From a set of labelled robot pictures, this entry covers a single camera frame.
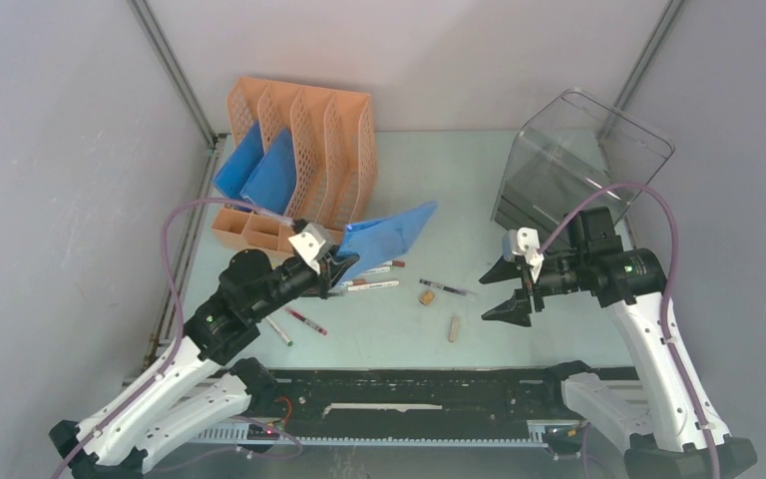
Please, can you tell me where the blue folder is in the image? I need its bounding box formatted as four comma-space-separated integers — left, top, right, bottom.
336, 202, 438, 280
213, 121, 264, 206
239, 124, 296, 215

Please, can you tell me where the small cork block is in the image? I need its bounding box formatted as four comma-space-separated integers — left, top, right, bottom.
418, 290, 435, 306

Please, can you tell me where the clear plastic drawer cabinet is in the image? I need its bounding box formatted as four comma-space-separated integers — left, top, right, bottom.
492, 88, 675, 239

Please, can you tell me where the blue folder front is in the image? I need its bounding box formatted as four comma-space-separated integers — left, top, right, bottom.
213, 121, 264, 206

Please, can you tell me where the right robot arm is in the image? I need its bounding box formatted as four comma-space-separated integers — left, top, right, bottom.
480, 208, 758, 478

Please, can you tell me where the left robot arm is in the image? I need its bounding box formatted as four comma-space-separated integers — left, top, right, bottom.
49, 248, 359, 478

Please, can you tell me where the clear purple pen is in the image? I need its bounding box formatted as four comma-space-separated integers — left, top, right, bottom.
419, 278, 476, 297

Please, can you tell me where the green cap marker upper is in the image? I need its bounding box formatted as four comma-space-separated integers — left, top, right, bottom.
361, 266, 391, 275

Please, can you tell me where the green cap marker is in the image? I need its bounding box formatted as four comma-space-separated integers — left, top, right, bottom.
361, 266, 391, 275
265, 316, 294, 347

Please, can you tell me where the red pen lower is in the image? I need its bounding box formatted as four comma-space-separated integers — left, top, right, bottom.
284, 307, 328, 336

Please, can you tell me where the brown cap marker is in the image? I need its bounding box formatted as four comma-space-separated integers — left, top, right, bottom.
379, 259, 406, 268

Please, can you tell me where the white marker right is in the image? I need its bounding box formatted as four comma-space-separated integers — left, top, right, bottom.
346, 279, 400, 291

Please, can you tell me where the tan eraser stick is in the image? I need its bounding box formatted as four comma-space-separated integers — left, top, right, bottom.
447, 316, 461, 343

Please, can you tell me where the green cap marker lower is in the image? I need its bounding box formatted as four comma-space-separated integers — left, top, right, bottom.
265, 316, 294, 347

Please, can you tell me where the orange plastic file organizer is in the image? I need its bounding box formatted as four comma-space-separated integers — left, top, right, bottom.
211, 77, 377, 259

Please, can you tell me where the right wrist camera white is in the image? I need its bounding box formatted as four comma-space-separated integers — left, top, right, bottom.
502, 228, 545, 282

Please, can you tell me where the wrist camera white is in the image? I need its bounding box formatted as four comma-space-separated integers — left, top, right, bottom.
502, 228, 545, 282
288, 220, 335, 274

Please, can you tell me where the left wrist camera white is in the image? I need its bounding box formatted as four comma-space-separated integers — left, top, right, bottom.
288, 220, 335, 274

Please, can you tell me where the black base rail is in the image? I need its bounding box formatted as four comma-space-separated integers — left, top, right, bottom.
213, 367, 615, 443

